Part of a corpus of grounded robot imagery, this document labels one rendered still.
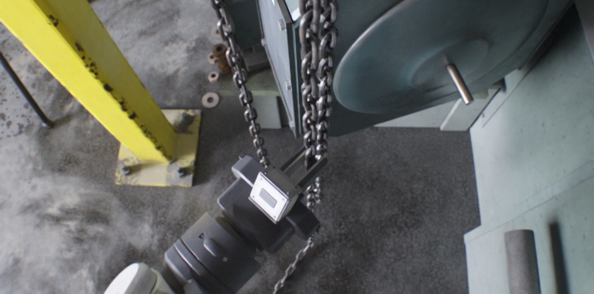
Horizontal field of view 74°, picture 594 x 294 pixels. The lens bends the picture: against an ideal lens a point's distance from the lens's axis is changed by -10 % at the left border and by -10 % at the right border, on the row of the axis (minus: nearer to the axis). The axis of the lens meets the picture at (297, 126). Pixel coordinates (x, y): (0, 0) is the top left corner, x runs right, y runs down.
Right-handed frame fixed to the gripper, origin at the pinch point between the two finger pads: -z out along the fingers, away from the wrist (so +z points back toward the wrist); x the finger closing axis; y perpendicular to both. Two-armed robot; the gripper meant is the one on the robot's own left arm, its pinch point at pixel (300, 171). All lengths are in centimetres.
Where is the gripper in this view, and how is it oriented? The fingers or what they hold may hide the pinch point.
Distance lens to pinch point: 52.2
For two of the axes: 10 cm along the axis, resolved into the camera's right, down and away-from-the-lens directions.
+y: -0.3, -4.0, -9.1
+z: -6.8, 6.8, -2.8
